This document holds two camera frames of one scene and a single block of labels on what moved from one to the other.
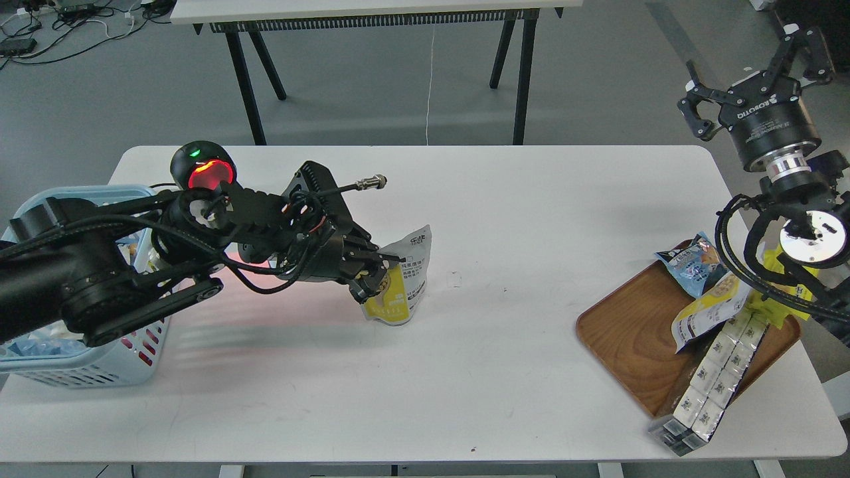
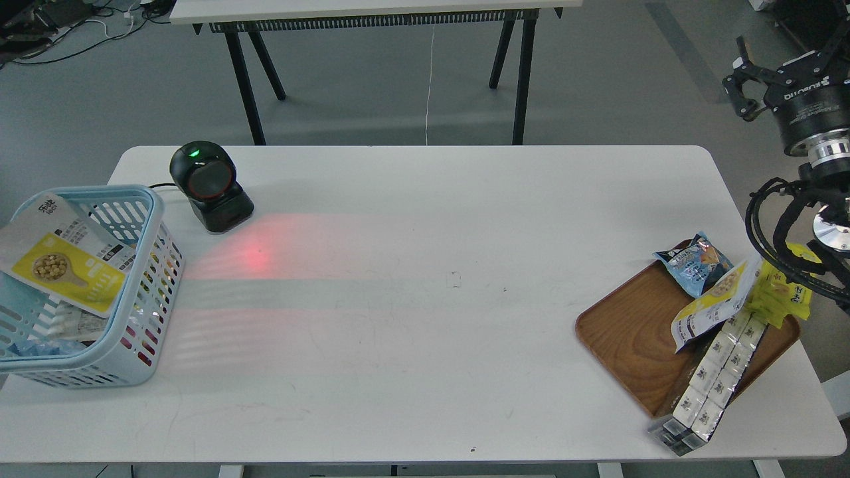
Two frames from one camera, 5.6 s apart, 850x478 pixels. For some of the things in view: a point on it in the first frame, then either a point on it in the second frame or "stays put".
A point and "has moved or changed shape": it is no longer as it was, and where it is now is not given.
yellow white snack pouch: [398, 303] has moved or changed shape
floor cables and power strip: [42, 32] stays put
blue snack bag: [696, 267] stays put
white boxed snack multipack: [708, 392] stays put
